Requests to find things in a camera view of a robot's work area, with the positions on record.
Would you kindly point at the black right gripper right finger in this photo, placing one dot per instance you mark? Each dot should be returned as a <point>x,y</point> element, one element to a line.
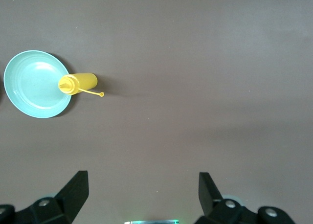
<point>225,213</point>

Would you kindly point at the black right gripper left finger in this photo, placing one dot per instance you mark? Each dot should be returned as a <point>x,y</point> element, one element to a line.
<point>66,202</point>

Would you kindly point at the yellow mustard squeeze bottle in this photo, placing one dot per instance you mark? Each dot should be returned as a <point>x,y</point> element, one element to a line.
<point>84,81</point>

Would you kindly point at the mint green plate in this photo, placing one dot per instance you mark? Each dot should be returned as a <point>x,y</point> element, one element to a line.
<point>31,87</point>

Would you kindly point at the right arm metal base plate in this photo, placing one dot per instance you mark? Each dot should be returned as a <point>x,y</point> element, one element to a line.
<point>151,222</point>

